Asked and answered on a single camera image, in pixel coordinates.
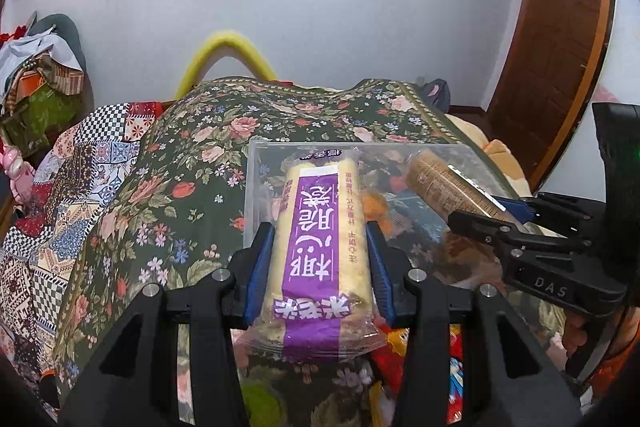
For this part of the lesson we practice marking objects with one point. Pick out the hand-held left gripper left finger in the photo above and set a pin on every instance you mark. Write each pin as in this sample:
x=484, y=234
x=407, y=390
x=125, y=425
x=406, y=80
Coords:
x=260, y=267

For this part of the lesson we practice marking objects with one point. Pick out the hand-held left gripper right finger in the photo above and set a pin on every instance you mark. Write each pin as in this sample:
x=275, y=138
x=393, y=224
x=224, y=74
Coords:
x=378, y=267

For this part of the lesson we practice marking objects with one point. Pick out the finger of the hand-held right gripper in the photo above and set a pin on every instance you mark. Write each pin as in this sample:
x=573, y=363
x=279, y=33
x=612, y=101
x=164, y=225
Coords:
x=480, y=227
x=555, y=207

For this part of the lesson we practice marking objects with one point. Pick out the brown cracker roll packet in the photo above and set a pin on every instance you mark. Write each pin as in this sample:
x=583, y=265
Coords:
x=440, y=187

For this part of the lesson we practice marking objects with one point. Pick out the purple and cream snack packet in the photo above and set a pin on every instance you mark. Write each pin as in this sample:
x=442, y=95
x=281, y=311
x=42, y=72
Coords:
x=315, y=247

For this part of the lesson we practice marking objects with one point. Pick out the clear plastic container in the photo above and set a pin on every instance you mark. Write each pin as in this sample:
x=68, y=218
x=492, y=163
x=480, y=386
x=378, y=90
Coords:
x=265, y=187

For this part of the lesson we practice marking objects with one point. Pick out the person's right hand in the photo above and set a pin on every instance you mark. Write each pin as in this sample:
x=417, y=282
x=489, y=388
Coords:
x=575, y=334

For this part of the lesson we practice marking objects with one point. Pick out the cream blanket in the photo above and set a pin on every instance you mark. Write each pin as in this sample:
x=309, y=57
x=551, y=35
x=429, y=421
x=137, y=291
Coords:
x=500, y=152

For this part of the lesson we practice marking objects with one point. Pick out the red cartoon snack packet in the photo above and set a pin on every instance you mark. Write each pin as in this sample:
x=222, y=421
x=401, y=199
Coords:
x=392, y=352

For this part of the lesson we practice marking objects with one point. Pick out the pink heart sticker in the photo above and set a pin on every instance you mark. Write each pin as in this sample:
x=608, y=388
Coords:
x=607, y=94

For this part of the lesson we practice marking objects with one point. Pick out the green floral blanket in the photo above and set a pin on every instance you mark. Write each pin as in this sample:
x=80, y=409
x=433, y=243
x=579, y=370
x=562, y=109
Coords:
x=200, y=157

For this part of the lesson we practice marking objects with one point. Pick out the dark grey bag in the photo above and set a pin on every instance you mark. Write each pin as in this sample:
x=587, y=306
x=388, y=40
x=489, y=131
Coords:
x=436, y=94

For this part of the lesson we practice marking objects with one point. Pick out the brown wooden door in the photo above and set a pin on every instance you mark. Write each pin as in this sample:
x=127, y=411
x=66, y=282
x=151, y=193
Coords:
x=550, y=32

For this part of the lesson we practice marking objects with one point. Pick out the patchwork quilt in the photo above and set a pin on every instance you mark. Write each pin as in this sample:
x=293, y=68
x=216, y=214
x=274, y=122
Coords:
x=75, y=187

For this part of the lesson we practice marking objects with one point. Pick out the yellow foam tube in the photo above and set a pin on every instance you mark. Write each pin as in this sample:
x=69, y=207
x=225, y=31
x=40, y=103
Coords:
x=225, y=39

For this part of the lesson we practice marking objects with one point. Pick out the pink plush toy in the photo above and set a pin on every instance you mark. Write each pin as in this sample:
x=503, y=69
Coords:
x=17, y=172

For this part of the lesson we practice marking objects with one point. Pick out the pile of clothes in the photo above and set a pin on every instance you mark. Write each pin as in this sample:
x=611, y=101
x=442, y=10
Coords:
x=40, y=72

